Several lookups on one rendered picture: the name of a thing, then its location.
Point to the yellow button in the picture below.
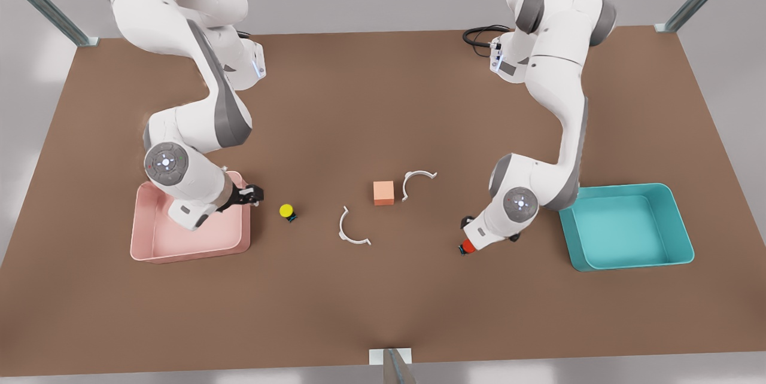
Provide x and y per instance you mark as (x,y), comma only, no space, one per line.
(287,211)

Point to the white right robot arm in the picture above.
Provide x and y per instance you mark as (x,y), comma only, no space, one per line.
(197,91)

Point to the pink storage box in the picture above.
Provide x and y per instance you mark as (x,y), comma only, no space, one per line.
(191,234)

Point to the red button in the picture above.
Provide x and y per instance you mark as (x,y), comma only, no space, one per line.
(467,247)

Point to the blue storage box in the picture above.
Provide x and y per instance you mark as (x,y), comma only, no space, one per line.
(625,225)

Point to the white curved clip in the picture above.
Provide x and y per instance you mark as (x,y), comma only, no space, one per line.
(413,179)
(354,234)

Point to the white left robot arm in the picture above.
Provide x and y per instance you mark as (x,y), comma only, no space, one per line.
(562,73)

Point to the orange cube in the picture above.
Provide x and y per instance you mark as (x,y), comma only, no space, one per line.
(383,192)

